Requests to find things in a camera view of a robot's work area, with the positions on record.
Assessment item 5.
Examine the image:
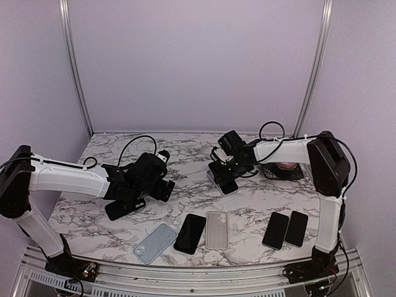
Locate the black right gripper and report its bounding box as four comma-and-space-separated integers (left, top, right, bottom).
212, 158, 248, 187

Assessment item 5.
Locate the black smartphone teal edge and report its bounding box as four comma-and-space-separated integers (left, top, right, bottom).
220, 181, 239, 196

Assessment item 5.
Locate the black smartphone dark edge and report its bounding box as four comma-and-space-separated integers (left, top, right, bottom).
173, 213, 207, 255

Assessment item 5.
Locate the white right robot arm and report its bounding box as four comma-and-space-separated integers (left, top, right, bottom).
209, 130, 357, 277

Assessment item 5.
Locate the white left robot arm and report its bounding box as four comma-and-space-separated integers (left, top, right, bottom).
1, 145, 175, 275

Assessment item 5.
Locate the black phone case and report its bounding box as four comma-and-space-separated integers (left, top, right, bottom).
105, 199, 146, 221

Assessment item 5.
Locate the light blue phone case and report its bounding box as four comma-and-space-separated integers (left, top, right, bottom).
133, 223, 178, 265

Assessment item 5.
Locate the black patterned square plate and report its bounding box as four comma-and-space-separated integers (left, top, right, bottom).
261, 163, 304, 181

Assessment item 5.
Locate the red white patterned bowl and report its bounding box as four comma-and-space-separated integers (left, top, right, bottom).
277, 163, 299, 170

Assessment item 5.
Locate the black smartphone mint edge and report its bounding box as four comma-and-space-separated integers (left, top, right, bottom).
262, 212, 289, 251

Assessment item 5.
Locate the black smartphone green edge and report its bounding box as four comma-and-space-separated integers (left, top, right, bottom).
284, 211, 308, 248

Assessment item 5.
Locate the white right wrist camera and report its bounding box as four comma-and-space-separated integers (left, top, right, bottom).
211, 147, 230, 163

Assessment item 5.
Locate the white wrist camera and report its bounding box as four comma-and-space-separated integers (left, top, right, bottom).
156, 150, 170, 163
211, 147, 230, 163

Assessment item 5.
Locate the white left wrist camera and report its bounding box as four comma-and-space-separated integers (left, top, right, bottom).
156, 150, 170, 163

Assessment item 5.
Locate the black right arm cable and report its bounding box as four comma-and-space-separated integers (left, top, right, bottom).
253, 120, 356, 279

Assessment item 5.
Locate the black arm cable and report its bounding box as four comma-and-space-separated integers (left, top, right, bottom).
253, 120, 356, 279
0, 135, 158, 174

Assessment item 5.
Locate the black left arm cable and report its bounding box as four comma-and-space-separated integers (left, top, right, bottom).
0, 135, 158, 174

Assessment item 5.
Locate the right aluminium frame post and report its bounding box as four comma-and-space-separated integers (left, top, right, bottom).
293, 0, 334, 137

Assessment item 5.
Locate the aluminium frame post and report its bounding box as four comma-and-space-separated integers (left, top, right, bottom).
293, 0, 334, 137
59, 0, 94, 138

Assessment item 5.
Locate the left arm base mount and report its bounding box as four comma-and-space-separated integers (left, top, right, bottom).
45, 234, 99, 283

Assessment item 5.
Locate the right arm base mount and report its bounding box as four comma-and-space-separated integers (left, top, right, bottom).
282, 246, 339, 284

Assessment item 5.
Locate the aluminium front rail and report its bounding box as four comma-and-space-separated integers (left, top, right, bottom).
12, 255, 372, 297

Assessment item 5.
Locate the left aluminium frame post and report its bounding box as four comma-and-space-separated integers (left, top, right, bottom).
59, 0, 94, 138

